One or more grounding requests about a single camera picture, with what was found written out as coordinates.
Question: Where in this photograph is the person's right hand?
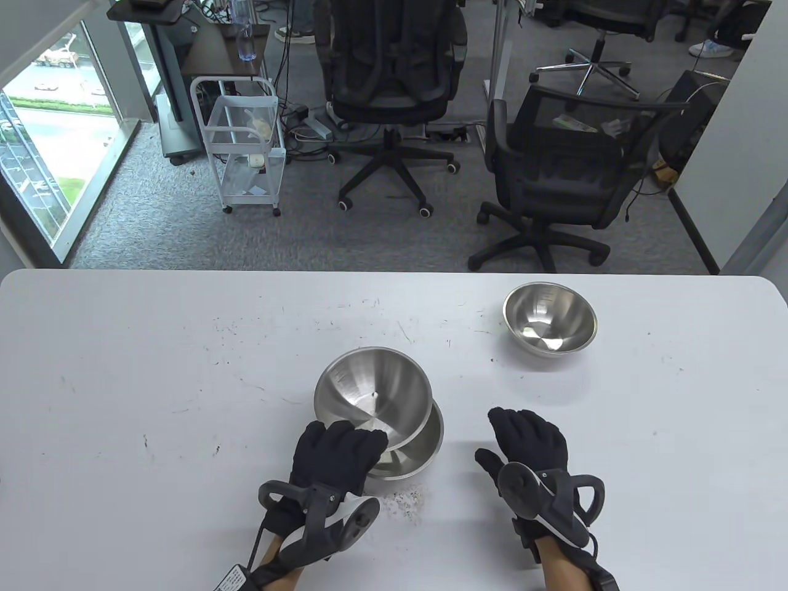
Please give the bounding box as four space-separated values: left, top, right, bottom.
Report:
474 406 595 564

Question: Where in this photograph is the person's left hand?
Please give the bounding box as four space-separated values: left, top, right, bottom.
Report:
262 420 390 570

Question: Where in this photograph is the steel mixing bowl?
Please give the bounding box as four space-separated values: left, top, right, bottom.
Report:
314 347 432 453
368 400 445 480
503 282 598 358

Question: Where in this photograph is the person's left forearm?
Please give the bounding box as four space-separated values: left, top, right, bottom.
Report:
249 536 308 591

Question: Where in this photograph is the person's right forearm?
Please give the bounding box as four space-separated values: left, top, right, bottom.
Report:
539 542 607 591

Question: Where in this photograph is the black and white hand tracker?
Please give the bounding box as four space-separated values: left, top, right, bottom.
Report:
259 482 381 564
497 462 605 549

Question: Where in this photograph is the black mesh office chair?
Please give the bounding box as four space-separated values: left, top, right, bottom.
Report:
468 83 687 273

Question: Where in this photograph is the white rolling cart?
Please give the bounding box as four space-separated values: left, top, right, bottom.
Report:
190 76 288 217

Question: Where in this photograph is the black computer case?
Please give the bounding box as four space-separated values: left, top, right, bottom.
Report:
656 69 731 174

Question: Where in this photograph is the black high-back office chair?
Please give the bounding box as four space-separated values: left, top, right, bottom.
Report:
315 0 468 217

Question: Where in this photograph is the grey rolling stand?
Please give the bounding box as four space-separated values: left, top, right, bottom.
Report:
106 0 205 166

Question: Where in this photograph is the dark brown side table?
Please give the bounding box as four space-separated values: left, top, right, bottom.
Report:
180 23 271 81

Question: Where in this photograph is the clear plastic bottle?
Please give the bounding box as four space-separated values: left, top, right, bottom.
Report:
234 0 257 62

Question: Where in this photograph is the office chair with chrome base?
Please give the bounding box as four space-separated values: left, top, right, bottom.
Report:
531 0 669 100

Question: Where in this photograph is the white metal frame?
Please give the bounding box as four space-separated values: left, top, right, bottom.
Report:
483 0 515 103

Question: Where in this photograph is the glass window with dark frame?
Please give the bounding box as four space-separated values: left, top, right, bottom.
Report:
0 17 143 268

